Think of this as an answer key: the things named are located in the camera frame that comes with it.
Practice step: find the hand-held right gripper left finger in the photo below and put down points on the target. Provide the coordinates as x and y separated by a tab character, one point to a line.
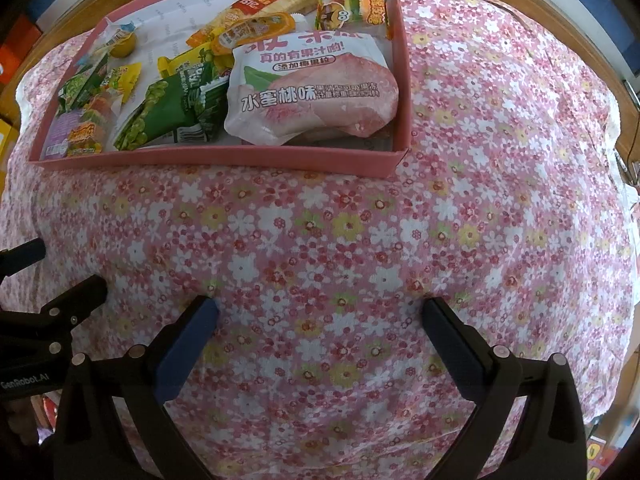
187	350

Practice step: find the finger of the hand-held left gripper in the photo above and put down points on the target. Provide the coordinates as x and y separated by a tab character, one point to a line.
65	302
20	257

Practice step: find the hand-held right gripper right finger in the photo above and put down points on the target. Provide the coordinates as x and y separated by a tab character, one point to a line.
455	355

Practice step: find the purple snack packet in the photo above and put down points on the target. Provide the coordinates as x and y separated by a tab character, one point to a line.
60	135

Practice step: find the cartoon print candy packet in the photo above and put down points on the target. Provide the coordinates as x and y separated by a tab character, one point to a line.
350	12
87	130

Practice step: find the pink cardboard box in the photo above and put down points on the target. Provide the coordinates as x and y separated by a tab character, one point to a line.
250	162

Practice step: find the yellow jelly cup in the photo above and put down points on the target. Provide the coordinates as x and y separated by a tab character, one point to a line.
122	47

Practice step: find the blue edged clear candy packet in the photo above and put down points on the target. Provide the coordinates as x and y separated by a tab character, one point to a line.
125	26

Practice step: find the yellow green snack packet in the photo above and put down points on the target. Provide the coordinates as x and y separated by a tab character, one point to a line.
185	60

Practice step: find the clear red-white snack packet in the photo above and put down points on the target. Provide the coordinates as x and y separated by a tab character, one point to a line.
310	90

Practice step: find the pink floral blanket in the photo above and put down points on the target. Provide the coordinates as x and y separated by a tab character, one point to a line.
350	260

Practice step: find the red storage box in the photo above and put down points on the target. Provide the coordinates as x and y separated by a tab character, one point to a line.
12	55

